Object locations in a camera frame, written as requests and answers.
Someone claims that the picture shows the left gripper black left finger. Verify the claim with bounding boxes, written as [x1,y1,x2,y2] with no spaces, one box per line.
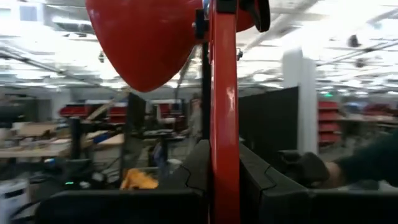
[35,139,210,224]

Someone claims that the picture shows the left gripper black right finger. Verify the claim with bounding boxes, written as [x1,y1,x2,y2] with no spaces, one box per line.
[239,143,398,224]

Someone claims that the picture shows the red desk lamp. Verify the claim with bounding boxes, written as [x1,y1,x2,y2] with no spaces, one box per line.
[85,0,271,224]

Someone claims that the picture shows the yellow cloth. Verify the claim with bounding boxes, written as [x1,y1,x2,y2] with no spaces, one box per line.
[119,167,159,190]

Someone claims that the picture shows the person's hand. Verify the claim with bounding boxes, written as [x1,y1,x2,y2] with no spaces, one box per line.
[323,161,346,189]

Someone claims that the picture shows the black partition panel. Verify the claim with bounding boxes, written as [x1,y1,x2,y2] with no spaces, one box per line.
[238,86,299,162]

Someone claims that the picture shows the red storage shelf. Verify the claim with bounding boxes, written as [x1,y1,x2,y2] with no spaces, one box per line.
[317,101,343,144]

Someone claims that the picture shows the white box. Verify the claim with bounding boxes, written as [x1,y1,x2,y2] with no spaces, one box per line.
[0,179,31,224]

